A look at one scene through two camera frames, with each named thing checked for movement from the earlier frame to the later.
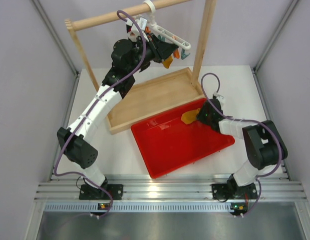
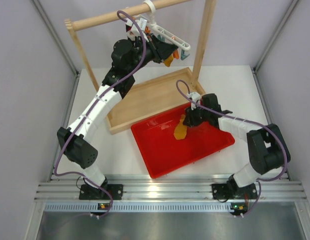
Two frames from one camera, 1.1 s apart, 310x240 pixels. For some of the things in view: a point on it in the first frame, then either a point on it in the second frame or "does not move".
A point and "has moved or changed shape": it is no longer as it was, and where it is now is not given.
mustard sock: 190,116 has moved or changed shape
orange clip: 176,53 does not move
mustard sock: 167,63 does not move
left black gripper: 164,48 does not move
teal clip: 162,38 does not move
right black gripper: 200,116 → 190,120
